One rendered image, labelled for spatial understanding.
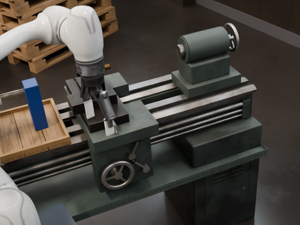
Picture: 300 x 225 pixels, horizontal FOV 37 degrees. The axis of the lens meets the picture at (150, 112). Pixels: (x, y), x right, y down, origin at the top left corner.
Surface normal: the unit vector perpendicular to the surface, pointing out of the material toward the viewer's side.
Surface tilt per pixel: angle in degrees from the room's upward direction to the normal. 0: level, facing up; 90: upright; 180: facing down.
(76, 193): 0
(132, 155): 90
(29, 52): 90
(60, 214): 0
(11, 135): 0
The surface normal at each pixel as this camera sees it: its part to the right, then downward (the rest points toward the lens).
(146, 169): 0.38, 0.49
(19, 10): 0.77, 0.31
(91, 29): 0.57, 0.28
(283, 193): -0.07, -0.83
